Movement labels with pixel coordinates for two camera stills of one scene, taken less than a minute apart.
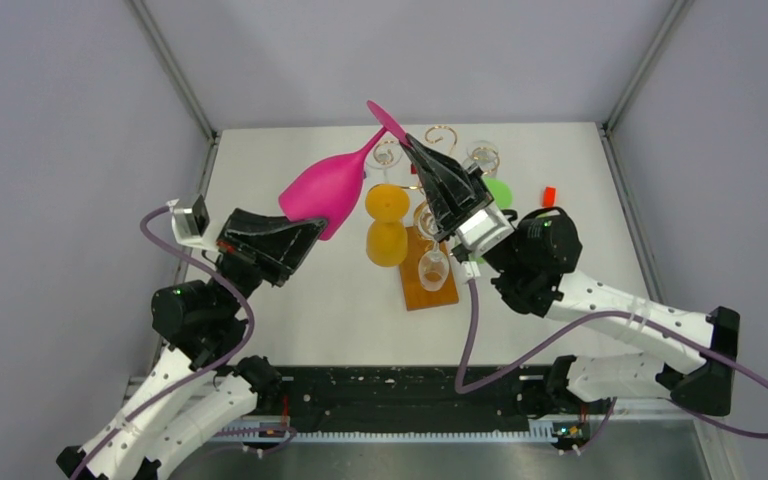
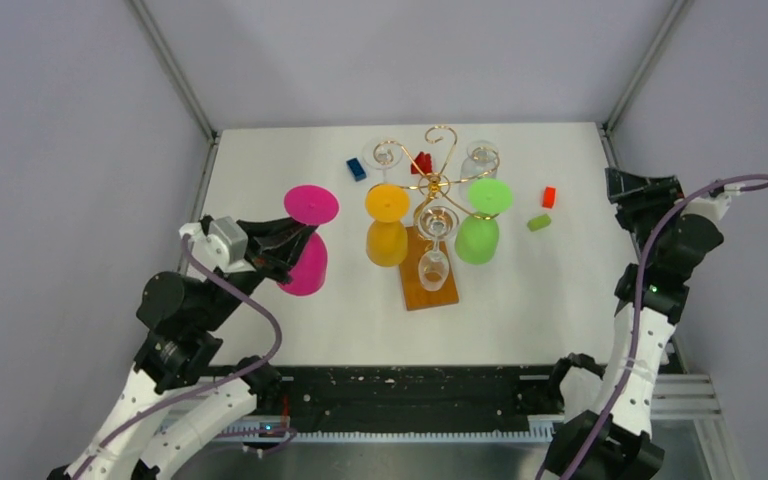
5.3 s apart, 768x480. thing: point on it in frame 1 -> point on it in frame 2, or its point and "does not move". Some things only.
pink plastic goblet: x=330 y=189 -> x=313 y=206
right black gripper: x=454 y=202 -> x=652 y=193
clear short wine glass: x=486 y=155 does not move
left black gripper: x=289 y=242 does not move
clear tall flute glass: x=384 y=155 does not move
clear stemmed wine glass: x=434 y=267 does not move
